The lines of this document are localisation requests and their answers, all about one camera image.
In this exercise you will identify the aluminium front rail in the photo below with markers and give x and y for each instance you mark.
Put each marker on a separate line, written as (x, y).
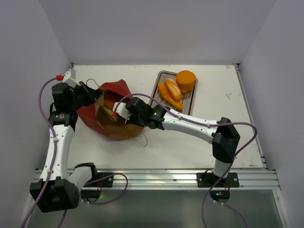
(190, 179)

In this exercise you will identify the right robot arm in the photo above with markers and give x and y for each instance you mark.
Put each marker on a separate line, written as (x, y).
(222, 135)

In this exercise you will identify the orange twisted bread stick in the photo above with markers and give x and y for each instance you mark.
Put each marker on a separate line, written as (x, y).
(167, 96)

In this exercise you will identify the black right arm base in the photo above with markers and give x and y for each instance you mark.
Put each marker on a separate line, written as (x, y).
(221, 192)

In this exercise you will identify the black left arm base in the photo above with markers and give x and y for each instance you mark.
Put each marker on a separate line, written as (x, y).
(95, 194)

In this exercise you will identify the red paper bag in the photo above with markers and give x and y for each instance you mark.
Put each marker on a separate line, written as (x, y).
(93, 117)

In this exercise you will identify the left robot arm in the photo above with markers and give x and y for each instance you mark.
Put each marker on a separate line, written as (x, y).
(56, 189)

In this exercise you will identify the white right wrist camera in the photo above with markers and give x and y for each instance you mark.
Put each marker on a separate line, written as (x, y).
(119, 109)

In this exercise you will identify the orange loaf bread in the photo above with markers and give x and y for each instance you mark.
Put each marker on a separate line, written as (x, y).
(110, 99)

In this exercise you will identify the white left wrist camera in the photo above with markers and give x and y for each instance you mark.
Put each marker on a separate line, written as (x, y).
(69, 77)

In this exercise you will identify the golden oval bread roll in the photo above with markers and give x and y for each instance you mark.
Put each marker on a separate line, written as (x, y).
(173, 89)

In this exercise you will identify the stainless steel tray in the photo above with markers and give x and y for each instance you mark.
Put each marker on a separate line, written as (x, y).
(187, 99)

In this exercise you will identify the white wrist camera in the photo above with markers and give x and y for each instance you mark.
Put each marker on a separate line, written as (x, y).
(69, 77)
(119, 109)

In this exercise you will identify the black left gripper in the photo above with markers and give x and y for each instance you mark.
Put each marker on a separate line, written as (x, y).
(92, 95)

